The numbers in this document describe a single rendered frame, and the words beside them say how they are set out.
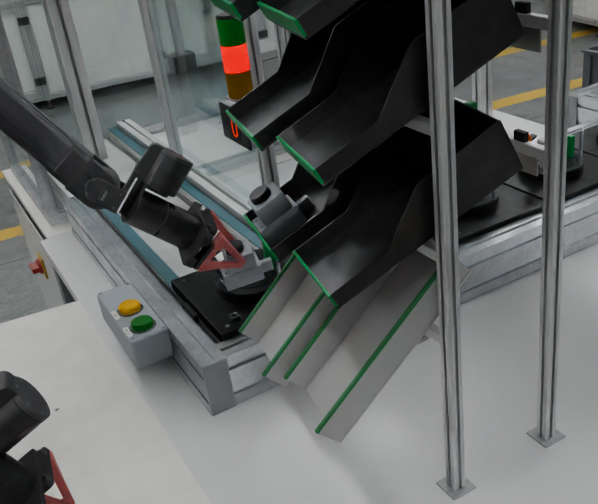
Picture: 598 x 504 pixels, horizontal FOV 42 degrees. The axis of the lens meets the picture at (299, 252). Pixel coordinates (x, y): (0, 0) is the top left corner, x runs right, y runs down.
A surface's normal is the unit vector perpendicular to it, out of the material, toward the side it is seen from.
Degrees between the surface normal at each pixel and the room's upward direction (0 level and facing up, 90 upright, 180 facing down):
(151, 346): 90
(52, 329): 0
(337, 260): 25
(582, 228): 90
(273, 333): 45
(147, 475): 0
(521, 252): 90
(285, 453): 0
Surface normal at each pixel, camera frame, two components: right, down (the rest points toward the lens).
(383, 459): -0.12, -0.88
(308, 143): -0.50, -0.68
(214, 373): 0.49, 0.36
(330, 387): -0.75, -0.44
